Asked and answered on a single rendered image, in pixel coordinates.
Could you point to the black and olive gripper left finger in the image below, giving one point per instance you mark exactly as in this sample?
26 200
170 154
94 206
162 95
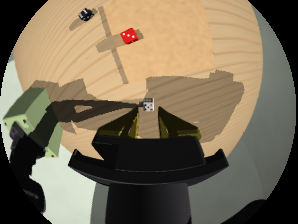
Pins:
120 127

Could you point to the white die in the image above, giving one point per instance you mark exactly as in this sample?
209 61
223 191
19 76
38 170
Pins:
148 104

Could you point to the red die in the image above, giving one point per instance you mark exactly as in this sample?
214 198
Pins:
129 36

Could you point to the tan flat mat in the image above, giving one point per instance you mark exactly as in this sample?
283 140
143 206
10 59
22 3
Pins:
174 36

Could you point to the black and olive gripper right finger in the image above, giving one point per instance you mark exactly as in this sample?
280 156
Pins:
175 126

